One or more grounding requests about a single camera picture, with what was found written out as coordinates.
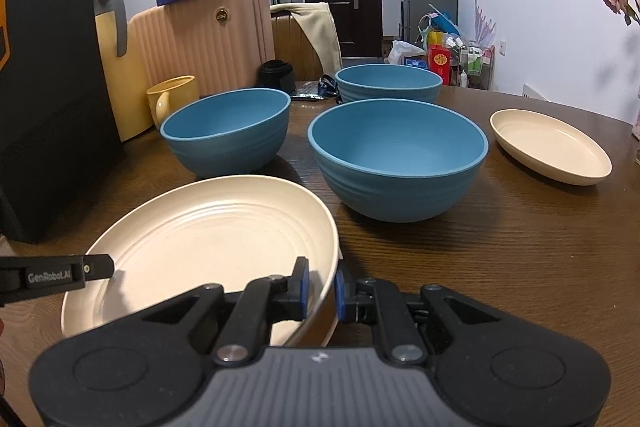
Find cream plate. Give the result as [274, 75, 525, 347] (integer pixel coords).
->
[490, 109, 613, 186]
[271, 250, 344, 349]
[61, 176, 341, 337]

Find blue bowl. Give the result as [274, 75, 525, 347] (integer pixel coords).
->
[307, 98, 489, 223]
[160, 88, 291, 179]
[334, 64, 442, 103]

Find black paper shopping bag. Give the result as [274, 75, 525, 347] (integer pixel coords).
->
[1, 0, 122, 243]

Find yellow mug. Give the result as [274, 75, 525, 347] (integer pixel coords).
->
[146, 75, 200, 129]

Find black cylinder cup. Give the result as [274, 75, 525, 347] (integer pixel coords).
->
[258, 60, 296, 94]

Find red gift box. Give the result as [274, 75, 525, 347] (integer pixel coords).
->
[427, 44, 451, 84]

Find white plastic bag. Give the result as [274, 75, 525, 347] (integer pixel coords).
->
[386, 40, 425, 65]

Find wooden chair with cloth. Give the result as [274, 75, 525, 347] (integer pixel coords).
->
[270, 2, 343, 82]

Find pink suitcase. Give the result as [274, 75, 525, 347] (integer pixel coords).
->
[129, 0, 274, 96]

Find yellow kettle grey handle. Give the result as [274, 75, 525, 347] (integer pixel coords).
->
[93, 0, 153, 142]

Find blue lanyard keys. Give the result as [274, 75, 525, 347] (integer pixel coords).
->
[291, 75, 343, 104]

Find wire storage rack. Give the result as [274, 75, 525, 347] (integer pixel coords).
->
[450, 46, 496, 91]

